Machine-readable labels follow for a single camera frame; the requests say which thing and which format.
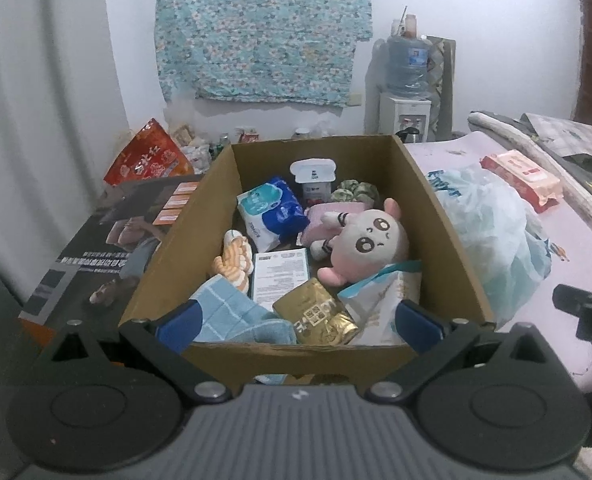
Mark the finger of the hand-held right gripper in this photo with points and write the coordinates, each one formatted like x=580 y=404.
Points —
x=576 y=300

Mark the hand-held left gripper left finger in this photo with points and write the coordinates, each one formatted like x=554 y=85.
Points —
x=178 y=322

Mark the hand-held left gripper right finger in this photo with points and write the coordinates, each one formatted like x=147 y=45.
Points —
x=421 y=325

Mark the white teal bag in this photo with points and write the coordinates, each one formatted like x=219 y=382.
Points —
x=381 y=295

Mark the blue checkered towel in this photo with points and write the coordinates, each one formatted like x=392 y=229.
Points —
x=236 y=317

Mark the brown cardboard box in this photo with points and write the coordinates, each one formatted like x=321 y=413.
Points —
x=196 y=240

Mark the pink plush toy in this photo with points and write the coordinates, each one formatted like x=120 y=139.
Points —
x=371 y=242

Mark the gold foil packet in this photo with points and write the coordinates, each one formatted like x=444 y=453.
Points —
x=318 y=317

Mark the white paper carton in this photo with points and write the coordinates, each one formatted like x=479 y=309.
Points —
x=281 y=272

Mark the blue tissue pack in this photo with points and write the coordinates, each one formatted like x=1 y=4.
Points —
x=271 y=210

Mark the green hair scrunchie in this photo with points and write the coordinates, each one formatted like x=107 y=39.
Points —
x=353 y=191

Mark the white plastic jar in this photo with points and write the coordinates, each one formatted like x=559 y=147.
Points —
x=313 y=172

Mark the white plastic bag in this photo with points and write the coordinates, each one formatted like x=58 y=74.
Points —
x=491 y=245

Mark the dark printed carton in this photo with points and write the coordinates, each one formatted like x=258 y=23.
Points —
x=96 y=250

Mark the red white wipes pack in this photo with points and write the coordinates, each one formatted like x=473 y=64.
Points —
x=521 y=177

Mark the grey patterned blanket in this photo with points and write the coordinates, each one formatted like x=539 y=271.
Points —
x=576 y=135

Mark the rolled white quilt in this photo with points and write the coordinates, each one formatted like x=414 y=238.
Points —
x=526 y=142

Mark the red snack bag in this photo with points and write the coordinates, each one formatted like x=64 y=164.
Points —
x=143 y=160

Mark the pile of snack bags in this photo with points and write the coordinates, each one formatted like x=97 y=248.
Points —
x=193 y=147

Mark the green glass bottle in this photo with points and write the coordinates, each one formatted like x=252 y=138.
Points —
x=221 y=145

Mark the steel electric kettle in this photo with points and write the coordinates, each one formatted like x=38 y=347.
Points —
x=411 y=136

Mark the red white carton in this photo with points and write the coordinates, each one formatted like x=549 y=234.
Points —
x=247 y=135

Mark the white water dispenser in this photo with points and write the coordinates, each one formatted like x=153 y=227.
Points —
x=401 y=115

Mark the patterned board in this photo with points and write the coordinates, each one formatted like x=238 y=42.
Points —
x=443 y=90

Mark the blue water bottle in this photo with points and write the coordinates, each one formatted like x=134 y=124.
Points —
x=408 y=67

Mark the pink plastic bottle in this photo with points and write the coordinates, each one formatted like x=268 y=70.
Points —
x=411 y=25

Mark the wall socket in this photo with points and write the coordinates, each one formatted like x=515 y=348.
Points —
x=355 y=100

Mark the floral wall cloth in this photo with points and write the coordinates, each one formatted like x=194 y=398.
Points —
x=261 y=30

